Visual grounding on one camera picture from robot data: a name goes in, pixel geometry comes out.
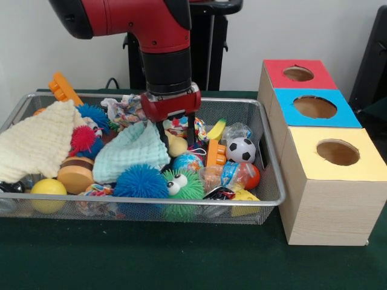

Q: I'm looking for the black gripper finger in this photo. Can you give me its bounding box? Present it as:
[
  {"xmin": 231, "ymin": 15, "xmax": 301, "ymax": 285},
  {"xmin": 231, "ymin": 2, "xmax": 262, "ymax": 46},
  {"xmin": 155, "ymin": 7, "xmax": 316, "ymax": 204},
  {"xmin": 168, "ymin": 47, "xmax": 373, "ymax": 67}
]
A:
[
  {"xmin": 186, "ymin": 113, "xmax": 197, "ymax": 148},
  {"xmin": 155, "ymin": 120, "xmax": 172, "ymax": 152}
]

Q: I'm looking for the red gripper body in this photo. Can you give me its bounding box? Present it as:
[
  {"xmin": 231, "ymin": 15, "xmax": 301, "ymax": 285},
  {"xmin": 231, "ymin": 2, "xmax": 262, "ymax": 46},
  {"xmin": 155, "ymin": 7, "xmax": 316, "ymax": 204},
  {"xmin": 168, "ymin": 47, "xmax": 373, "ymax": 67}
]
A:
[{"xmin": 140, "ymin": 89, "xmax": 203, "ymax": 124}]

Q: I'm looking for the yellow plush toy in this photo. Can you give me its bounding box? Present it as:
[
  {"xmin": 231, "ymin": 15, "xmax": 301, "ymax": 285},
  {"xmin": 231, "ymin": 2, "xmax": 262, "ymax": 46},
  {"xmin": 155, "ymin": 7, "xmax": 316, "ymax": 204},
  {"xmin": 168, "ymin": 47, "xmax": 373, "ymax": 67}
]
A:
[{"xmin": 166, "ymin": 131, "xmax": 189, "ymax": 158}]

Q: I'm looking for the light blue muslin cloth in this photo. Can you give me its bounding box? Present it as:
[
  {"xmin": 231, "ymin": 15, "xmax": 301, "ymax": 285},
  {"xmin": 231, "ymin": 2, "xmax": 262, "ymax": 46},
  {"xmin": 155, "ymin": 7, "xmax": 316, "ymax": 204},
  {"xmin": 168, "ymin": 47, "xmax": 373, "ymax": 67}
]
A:
[{"xmin": 92, "ymin": 120, "xmax": 172, "ymax": 184}]

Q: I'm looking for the blue spiky ball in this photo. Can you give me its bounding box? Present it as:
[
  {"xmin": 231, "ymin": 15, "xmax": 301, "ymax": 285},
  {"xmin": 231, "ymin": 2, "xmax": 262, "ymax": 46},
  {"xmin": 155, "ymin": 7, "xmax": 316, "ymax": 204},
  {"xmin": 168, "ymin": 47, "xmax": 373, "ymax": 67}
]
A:
[
  {"xmin": 77, "ymin": 104, "xmax": 111, "ymax": 134},
  {"xmin": 113, "ymin": 164, "xmax": 169, "ymax": 199}
]

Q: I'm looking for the pink blue fuzzy caterpillar toy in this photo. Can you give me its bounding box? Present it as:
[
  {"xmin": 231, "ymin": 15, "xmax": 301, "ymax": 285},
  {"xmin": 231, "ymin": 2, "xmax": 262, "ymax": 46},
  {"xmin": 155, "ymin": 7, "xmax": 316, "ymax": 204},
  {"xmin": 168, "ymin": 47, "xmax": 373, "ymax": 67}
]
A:
[{"xmin": 71, "ymin": 117, "xmax": 106, "ymax": 161}]

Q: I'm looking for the orange plastic toy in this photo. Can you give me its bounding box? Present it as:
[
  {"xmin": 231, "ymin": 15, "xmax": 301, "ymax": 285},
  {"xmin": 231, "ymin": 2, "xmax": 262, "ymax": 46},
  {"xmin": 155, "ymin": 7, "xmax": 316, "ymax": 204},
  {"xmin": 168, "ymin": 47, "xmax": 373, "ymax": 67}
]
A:
[{"xmin": 48, "ymin": 71, "xmax": 84, "ymax": 106}]

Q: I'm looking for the cream muslin cloth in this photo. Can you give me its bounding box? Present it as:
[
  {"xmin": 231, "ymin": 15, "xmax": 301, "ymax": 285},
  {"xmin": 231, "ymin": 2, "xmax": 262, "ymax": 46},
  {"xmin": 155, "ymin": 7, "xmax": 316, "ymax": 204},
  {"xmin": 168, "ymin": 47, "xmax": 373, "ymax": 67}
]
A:
[{"xmin": 0, "ymin": 98, "xmax": 87, "ymax": 184}]

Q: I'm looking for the wooden box with three holes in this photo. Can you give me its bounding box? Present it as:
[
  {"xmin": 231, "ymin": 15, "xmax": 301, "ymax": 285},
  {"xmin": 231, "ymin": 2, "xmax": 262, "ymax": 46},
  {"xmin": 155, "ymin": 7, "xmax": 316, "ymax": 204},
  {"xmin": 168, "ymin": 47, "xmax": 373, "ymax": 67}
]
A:
[{"xmin": 257, "ymin": 59, "xmax": 387, "ymax": 247}]

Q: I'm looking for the yellow banana toy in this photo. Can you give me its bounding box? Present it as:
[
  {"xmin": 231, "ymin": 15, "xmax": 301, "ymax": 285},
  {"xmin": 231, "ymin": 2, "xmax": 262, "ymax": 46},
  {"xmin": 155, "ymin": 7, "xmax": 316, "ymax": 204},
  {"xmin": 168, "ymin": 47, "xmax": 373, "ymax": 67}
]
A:
[{"xmin": 204, "ymin": 118, "xmax": 227, "ymax": 143}]

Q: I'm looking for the small orange toy brick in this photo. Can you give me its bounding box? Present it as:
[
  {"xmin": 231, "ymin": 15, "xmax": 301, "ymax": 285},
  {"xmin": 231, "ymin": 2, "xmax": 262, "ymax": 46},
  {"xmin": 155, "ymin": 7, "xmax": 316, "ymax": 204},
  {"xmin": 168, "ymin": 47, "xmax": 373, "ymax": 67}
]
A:
[{"xmin": 206, "ymin": 140, "xmax": 227, "ymax": 168}]

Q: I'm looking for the crumpled colourful print cloth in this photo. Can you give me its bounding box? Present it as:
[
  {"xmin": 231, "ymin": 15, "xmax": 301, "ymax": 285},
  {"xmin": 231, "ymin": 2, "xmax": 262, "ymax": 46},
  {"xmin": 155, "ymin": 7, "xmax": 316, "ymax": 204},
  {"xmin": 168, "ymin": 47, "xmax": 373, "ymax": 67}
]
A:
[{"xmin": 100, "ymin": 94, "xmax": 146, "ymax": 125}]

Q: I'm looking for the black white soccer ball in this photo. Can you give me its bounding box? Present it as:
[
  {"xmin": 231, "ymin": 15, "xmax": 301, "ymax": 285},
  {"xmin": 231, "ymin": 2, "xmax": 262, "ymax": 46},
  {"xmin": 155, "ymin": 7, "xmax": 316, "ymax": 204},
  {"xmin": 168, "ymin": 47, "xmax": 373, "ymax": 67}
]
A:
[{"xmin": 226, "ymin": 137, "xmax": 257, "ymax": 164}]

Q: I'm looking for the green spiky toy with eyes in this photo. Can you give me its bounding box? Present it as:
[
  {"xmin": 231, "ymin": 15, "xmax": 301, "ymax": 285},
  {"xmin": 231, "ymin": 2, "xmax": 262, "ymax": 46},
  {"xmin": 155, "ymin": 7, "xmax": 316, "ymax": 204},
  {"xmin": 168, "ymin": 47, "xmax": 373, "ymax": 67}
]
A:
[{"xmin": 163, "ymin": 169, "xmax": 206, "ymax": 200}]

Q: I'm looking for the tan brown toy hamburger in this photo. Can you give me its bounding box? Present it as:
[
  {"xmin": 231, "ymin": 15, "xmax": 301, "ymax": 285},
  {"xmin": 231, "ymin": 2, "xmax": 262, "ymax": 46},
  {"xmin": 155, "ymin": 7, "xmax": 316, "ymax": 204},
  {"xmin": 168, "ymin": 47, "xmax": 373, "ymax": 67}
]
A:
[{"xmin": 57, "ymin": 156, "xmax": 95, "ymax": 195}]

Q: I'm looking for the yellow ball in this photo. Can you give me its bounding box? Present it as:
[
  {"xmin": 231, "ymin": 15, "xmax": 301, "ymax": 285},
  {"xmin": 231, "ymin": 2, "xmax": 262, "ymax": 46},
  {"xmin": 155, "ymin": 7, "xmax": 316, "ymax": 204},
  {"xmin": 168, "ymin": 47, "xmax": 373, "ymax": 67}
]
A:
[{"xmin": 30, "ymin": 178, "xmax": 67, "ymax": 214}]

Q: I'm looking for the dark green side tablecloth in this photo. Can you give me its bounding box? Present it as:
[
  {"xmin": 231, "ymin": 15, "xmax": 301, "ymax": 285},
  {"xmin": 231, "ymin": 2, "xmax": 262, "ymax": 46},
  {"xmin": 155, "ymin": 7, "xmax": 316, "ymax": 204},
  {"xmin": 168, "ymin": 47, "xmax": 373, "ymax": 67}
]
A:
[{"xmin": 358, "ymin": 96, "xmax": 387, "ymax": 143}]

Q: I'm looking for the black stand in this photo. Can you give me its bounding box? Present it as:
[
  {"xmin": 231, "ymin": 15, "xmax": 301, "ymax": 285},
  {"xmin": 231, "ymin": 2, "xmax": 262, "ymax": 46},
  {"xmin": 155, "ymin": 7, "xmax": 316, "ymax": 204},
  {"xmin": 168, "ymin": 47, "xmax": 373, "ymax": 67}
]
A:
[{"xmin": 347, "ymin": 5, "xmax": 387, "ymax": 105}]

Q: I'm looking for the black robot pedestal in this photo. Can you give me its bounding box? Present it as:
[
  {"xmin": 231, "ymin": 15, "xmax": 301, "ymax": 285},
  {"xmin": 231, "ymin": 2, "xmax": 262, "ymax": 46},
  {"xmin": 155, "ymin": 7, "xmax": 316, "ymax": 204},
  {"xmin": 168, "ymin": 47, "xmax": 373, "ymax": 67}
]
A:
[{"xmin": 122, "ymin": 0, "xmax": 244, "ymax": 91}]

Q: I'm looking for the shallow wire mesh bin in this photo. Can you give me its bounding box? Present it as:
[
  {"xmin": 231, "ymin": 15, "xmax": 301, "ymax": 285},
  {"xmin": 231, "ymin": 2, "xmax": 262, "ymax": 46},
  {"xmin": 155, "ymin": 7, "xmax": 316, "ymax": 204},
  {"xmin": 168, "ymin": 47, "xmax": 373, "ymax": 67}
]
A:
[{"xmin": 0, "ymin": 92, "xmax": 287, "ymax": 226}]

